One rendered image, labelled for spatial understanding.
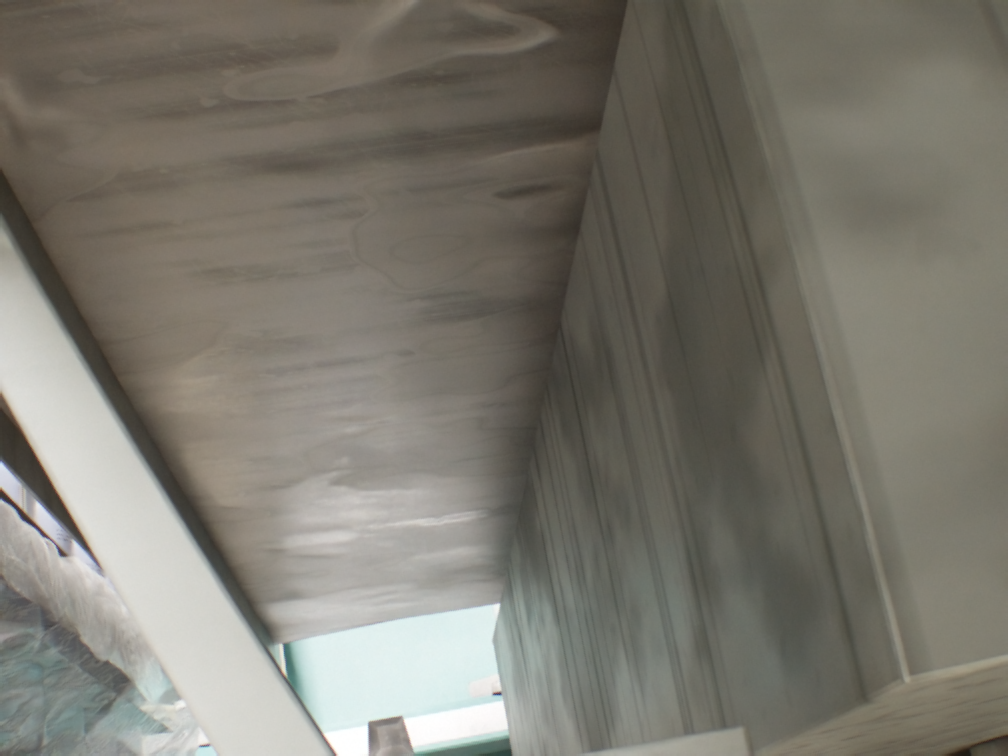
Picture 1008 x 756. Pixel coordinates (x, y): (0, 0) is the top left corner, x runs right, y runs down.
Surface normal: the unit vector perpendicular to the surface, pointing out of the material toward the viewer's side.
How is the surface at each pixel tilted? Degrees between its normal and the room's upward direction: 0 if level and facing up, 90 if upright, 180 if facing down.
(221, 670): 90
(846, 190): 90
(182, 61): 180
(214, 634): 90
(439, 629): 90
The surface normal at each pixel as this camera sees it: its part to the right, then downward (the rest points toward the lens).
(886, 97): 0.07, -0.37
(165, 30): 0.18, 0.92
